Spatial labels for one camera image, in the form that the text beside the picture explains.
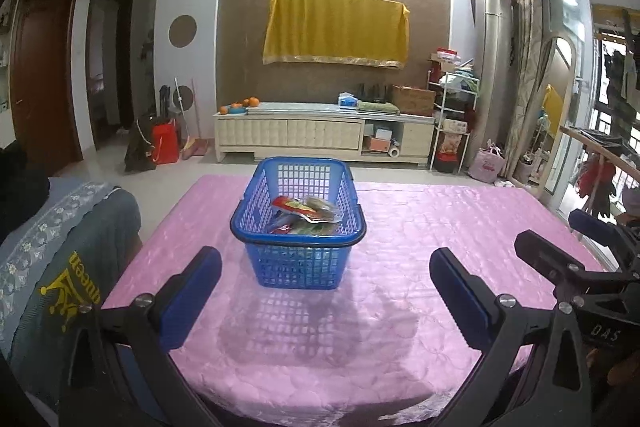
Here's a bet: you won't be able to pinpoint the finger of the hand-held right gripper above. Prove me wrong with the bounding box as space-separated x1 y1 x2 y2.
514 230 640 303
568 208 640 270

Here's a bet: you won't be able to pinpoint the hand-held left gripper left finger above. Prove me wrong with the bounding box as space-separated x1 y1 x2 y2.
60 246 223 427

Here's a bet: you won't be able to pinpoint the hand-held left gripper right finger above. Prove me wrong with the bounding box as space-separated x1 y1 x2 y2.
429 247 593 427

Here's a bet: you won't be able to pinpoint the blue plastic basket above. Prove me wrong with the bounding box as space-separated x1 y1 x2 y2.
230 157 367 290

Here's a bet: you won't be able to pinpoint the red packet with yellow label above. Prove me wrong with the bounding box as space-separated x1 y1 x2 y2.
272 196 343 224

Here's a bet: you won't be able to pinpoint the green label cracker packet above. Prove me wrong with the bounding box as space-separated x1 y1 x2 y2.
290 222 351 238

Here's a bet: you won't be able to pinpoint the person's right hand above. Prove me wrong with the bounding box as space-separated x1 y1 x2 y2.
587 348 640 404

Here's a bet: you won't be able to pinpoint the red garment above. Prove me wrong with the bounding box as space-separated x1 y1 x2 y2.
575 154 618 218

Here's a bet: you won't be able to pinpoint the wooden folding rack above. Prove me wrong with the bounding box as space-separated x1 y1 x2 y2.
560 126 640 188

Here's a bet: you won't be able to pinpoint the pink bag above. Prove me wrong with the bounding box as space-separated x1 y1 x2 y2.
469 140 507 183

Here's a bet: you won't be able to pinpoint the pink quilted table cover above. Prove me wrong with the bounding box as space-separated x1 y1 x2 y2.
97 174 608 427

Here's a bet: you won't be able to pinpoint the arched floor mirror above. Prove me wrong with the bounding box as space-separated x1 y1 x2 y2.
520 36 576 200

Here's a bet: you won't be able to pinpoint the black and red box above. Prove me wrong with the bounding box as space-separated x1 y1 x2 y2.
434 152 461 173

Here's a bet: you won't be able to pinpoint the grey cloth with crown print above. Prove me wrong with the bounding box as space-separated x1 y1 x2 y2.
0 177 143 408

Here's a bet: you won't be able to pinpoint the pink broom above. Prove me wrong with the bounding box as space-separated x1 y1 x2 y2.
180 78 211 160

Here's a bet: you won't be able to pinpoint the hanging dark clothes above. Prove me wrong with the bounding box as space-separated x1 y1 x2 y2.
602 7 640 108

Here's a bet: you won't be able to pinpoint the red bag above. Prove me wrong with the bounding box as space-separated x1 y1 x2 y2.
151 123 181 165

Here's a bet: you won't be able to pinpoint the dark brown bag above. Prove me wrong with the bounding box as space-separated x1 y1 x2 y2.
124 114 158 173

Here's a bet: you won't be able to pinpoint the white metal shelf rack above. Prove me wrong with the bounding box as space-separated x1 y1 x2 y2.
427 62 480 173

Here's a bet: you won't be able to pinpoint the patterned beige curtain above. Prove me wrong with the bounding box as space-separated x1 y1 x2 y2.
502 0 546 180

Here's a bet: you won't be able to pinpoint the standing air conditioner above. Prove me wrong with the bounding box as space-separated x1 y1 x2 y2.
472 0 516 168

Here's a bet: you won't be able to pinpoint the white pole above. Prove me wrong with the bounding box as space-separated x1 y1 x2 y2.
172 77 188 143

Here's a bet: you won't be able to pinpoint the cream television cabinet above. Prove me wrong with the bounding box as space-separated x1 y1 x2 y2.
213 102 436 164

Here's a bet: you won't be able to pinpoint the brown cardboard box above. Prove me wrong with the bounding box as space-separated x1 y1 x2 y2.
391 84 437 117

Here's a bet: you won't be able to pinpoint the green cushion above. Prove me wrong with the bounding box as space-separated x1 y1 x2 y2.
356 100 401 115

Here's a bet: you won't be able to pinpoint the balcony glass door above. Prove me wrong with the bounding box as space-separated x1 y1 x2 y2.
537 0 596 198

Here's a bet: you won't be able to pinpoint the red and white box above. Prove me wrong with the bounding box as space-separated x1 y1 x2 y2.
429 48 463 73

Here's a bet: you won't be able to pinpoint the black router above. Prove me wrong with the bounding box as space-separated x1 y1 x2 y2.
358 83 391 103

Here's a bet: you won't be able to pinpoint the brown wooden door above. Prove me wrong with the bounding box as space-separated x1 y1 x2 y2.
9 0 85 175

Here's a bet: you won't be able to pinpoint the yellow television cover cloth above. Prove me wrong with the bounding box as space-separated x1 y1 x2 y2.
262 0 411 70

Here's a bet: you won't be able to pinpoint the dark open doorway frame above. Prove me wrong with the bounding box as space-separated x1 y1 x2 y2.
86 0 135 151

